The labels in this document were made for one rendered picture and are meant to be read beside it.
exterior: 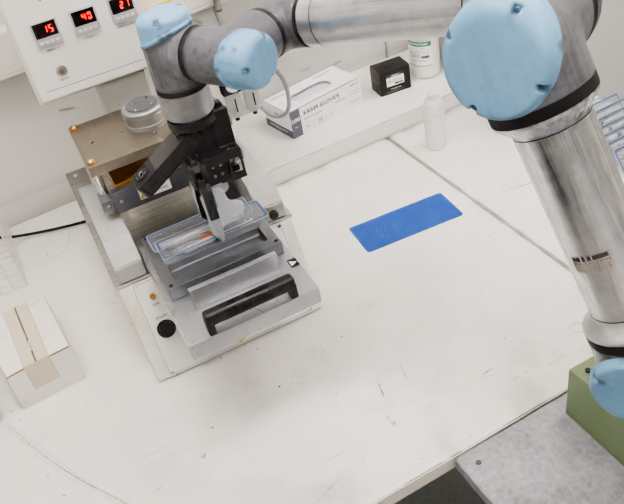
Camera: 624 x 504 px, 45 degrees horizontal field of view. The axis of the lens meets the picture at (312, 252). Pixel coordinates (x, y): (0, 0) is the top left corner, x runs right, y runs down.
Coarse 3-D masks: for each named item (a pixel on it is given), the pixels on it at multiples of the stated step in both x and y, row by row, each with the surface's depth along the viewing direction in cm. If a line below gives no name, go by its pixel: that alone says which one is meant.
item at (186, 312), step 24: (264, 264) 120; (288, 264) 123; (192, 288) 116; (216, 288) 118; (240, 288) 120; (312, 288) 118; (192, 312) 118; (264, 312) 115; (288, 312) 118; (192, 336) 114; (216, 336) 114; (240, 336) 116
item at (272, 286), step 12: (288, 276) 115; (264, 288) 114; (276, 288) 114; (288, 288) 115; (228, 300) 113; (240, 300) 112; (252, 300) 113; (264, 300) 114; (204, 312) 112; (216, 312) 111; (228, 312) 112; (240, 312) 113; (216, 324) 112
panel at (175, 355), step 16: (144, 288) 134; (144, 304) 134; (160, 304) 135; (144, 320) 135; (160, 320) 136; (288, 320) 144; (160, 336) 136; (176, 336) 137; (256, 336) 142; (160, 352) 137; (176, 352) 138; (176, 368) 138
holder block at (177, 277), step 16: (144, 240) 131; (240, 240) 128; (256, 240) 128; (272, 240) 125; (192, 256) 126; (208, 256) 127; (224, 256) 126; (240, 256) 123; (256, 256) 124; (160, 272) 123; (176, 272) 125; (192, 272) 122; (208, 272) 121; (224, 272) 122; (176, 288) 120
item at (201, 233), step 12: (252, 204) 125; (240, 216) 123; (252, 216) 123; (264, 216) 122; (192, 228) 123; (204, 228) 122; (228, 228) 121; (168, 240) 122; (180, 240) 121; (192, 240) 120; (204, 240) 120; (168, 252) 119; (180, 252) 119
